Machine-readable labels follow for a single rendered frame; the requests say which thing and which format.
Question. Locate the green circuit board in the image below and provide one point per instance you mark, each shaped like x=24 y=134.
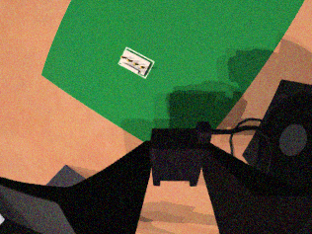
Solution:
x=144 y=64

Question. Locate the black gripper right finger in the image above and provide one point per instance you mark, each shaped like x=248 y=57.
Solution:
x=247 y=201

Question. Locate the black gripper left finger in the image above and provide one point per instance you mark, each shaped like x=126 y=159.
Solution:
x=108 y=203

